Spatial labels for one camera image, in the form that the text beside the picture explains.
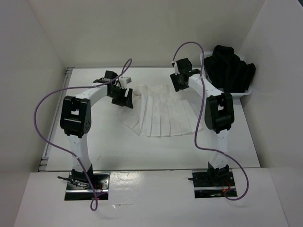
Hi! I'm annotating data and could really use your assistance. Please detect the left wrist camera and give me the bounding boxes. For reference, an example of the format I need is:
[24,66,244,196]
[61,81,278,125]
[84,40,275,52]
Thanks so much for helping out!
[119,77,132,88]

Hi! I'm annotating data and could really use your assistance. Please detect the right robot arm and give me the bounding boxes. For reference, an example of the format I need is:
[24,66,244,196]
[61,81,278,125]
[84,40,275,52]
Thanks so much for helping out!
[170,58,234,186]

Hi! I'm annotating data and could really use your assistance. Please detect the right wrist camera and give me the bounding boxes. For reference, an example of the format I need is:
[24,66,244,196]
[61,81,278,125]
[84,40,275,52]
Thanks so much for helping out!
[171,61,180,75]

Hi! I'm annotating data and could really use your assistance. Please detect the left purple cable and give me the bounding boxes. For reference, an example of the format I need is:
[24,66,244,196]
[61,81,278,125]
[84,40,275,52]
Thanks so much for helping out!
[34,58,133,211]

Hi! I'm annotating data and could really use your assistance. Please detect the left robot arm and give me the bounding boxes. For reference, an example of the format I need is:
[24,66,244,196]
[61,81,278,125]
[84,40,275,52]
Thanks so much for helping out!
[60,70,133,189]

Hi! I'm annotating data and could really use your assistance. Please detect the white plastic basket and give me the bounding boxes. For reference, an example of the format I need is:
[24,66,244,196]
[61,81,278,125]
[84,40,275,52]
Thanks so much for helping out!
[199,52,252,98]

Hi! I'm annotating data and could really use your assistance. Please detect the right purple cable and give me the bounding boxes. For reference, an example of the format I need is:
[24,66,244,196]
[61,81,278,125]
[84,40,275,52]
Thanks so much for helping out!
[172,42,249,201]

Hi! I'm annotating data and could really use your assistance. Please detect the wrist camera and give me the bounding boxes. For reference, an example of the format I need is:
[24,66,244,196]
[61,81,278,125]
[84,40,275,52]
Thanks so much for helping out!
[119,77,132,88]
[171,61,180,75]

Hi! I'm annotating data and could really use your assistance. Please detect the black skirt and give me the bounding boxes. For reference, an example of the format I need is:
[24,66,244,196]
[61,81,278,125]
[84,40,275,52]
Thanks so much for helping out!
[204,45,256,93]

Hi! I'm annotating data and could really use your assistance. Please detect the purple cable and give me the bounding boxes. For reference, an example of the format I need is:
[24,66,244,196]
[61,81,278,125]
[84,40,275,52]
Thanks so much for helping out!
[172,42,249,201]
[34,58,133,211]

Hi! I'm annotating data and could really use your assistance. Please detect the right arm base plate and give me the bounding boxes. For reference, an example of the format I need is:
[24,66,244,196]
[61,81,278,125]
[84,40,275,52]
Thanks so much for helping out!
[188,170,238,199]

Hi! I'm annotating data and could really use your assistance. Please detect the white pleated skirt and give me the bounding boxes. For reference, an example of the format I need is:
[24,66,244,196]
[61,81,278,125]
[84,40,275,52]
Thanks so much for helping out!
[121,85,197,137]

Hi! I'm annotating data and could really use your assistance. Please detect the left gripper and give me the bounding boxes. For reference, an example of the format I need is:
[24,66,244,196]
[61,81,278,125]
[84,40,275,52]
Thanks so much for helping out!
[107,86,133,109]

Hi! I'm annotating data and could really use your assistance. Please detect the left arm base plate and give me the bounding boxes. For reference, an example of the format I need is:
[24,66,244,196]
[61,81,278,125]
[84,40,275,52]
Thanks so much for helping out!
[64,173,110,201]

